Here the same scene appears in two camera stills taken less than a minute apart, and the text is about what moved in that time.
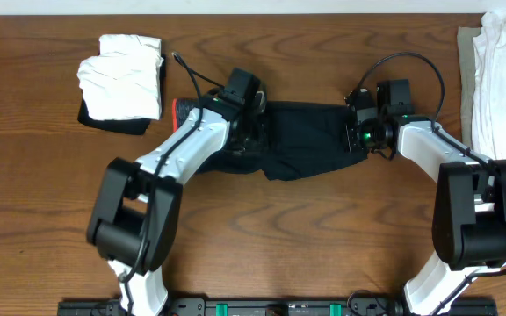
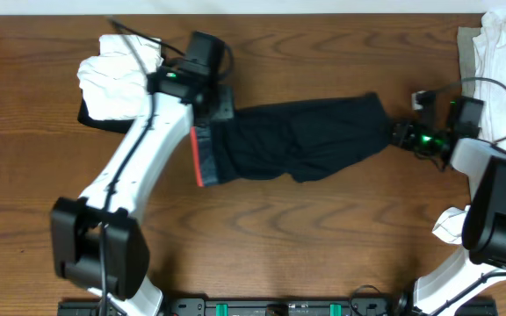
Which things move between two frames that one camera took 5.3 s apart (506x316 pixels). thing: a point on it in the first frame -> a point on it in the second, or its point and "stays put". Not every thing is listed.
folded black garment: x=130 y=126 stays put
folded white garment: x=124 y=82 stays put
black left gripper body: x=250 y=132 -> x=223 y=108
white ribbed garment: x=502 y=89 stays put
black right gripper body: x=365 y=136 -> x=420 y=140
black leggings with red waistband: x=301 y=137 stays put
